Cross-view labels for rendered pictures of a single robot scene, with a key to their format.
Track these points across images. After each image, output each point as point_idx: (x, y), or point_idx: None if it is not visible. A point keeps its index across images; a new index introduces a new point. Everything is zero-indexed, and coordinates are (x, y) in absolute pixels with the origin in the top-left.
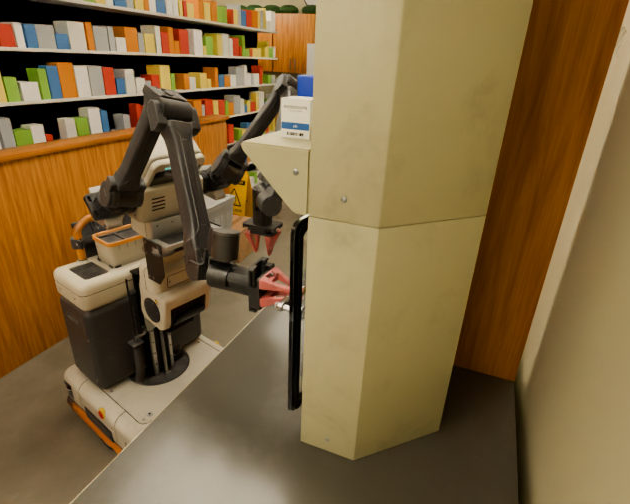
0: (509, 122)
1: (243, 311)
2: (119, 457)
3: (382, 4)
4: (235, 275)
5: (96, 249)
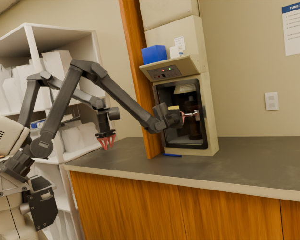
0: None
1: None
2: (227, 182)
3: (200, 21)
4: (174, 116)
5: None
